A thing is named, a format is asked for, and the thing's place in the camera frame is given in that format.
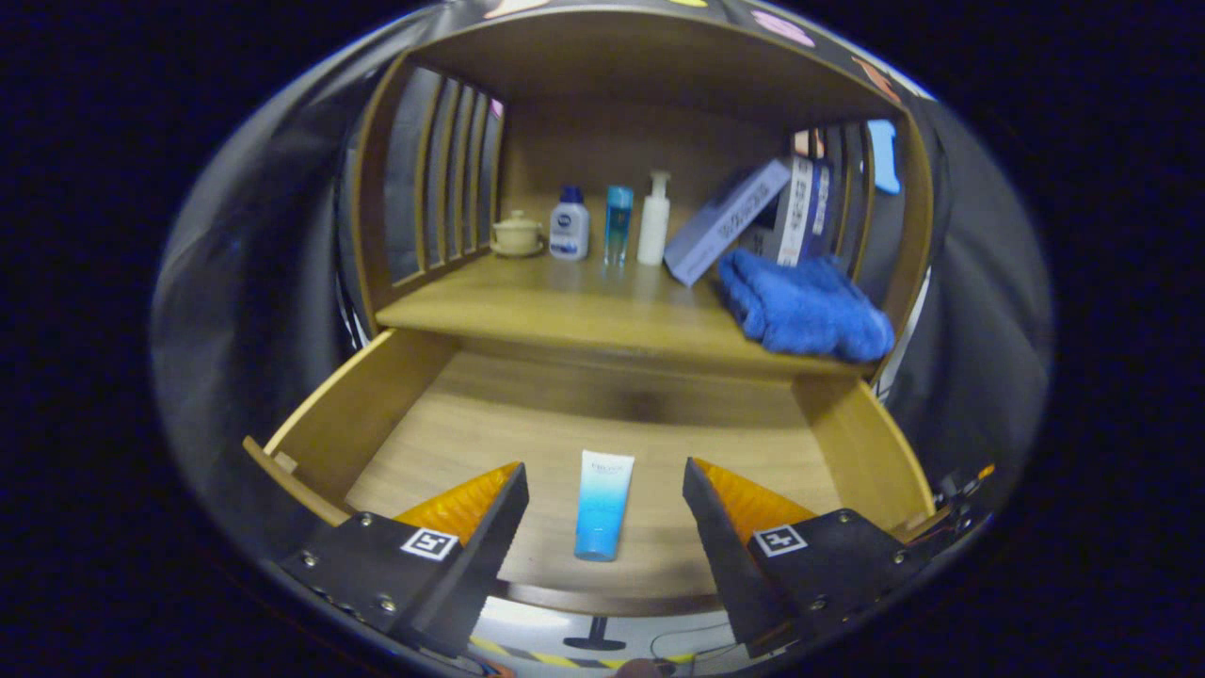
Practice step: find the black backdrop cloth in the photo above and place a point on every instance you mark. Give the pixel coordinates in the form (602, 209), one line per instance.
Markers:
(235, 282)

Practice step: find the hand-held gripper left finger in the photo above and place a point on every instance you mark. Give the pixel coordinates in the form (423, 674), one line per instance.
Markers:
(485, 556)

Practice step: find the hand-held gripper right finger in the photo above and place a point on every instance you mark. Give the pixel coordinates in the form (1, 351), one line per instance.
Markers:
(725, 556)

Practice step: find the wooden countertop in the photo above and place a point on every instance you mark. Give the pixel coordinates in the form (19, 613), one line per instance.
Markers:
(565, 301)

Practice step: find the dark blue spine book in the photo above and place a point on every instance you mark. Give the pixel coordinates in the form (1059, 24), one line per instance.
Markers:
(821, 202)

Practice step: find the beige lidded teacup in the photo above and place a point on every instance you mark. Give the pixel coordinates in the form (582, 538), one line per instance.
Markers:
(518, 235)

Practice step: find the white bottle with blue cap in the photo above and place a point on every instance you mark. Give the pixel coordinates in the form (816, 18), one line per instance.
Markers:
(569, 231)

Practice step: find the yellow black floor tape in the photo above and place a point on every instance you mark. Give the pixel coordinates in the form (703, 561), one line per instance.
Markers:
(546, 656)

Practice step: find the white spine book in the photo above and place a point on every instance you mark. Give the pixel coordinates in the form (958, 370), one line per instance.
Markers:
(798, 212)

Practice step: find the wooden cabinet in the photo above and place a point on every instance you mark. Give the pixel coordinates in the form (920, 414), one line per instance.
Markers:
(621, 141)

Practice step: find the blue white cosmetic tube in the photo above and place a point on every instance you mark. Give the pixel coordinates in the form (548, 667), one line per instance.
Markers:
(602, 508)

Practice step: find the clear blue bottle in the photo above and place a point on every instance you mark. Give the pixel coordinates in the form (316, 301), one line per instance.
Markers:
(618, 221)

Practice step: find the blue towel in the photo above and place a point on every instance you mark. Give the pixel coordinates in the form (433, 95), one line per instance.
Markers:
(800, 306)

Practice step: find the white pump bottle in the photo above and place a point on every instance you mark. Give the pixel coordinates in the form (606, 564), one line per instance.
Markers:
(652, 226)

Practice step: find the lavender book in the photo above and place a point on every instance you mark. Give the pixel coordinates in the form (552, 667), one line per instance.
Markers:
(725, 221)

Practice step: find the black clamp with orange tip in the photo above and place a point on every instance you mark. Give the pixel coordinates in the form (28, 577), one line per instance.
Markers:
(960, 499)

